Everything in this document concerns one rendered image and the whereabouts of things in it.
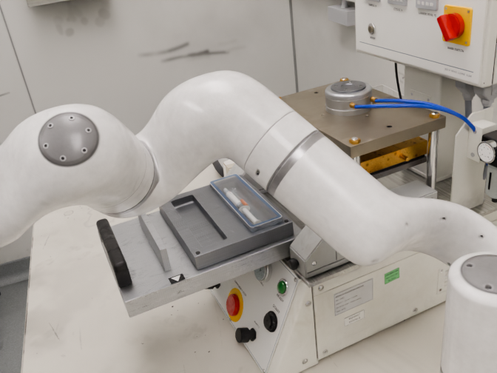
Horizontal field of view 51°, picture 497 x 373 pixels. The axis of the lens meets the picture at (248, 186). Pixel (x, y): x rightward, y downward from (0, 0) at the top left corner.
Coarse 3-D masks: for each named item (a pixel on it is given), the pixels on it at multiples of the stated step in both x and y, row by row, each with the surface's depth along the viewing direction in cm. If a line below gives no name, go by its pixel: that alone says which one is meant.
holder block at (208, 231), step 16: (240, 176) 97; (192, 192) 93; (208, 192) 93; (160, 208) 91; (176, 208) 92; (192, 208) 91; (208, 208) 88; (224, 208) 87; (176, 224) 84; (192, 224) 87; (208, 224) 86; (224, 224) 83; (240, 224) 82; (288, 224) 81; (192, 240) 80; (208, 240) 82; (224, 240) 79; (240, 240) 78; (256, 240) 79; (272, 240) 81; (192, 256) 77; (208, 256) 77; (224, 256) 78
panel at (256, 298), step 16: (272, 272) 86; (288, 272) 82; (224, 288) 101; (240, 288) 95; (256, 288) 90; (272, 288) 86; (288, 288) 82; (224, 304) 100; (240, 304) 94; (256, 304) 90; (272, 304) 85; (288, 304) 81; (240, 320) 94; (256, 320) 89; (256, 336) 89; (272, 336) 84; (256, 352) 88; (272, 352) 84
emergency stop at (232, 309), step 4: (232, 296) 95; (236, 296) 95; (228, 300) 97; (232, 300) 95; (236, 300) 95; (228, 304) 97; (232, 304) 95; (236, 304) 94; (228, 308) 96; (232, 308) 95; (236, 308) 94; (228, 312) 96; (232, 312) 95; (236, 312) 94
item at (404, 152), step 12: (396, 144) 86; (408, 144) 86; (420, 144) 86; (372, 156) 83; (384, 156) 83; (396, 156) 85; (408, 156) 86; (420, 156) 87; (372, 168) 83; (384, 168) 84; (396, 168) 86
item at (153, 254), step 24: (144, 216) 85; (120, 240) 87; (144, 240) 86; (168, 240) 85; (288, 240) 81; (144, 264) 80; (168, 264) 77; (192, 264) 78; (216, 264) 78; (240, 264) 79; (264, 264) 81; (120, 288) 76; (144, 288) 75; (168, 288) 75; (192, 288) 77
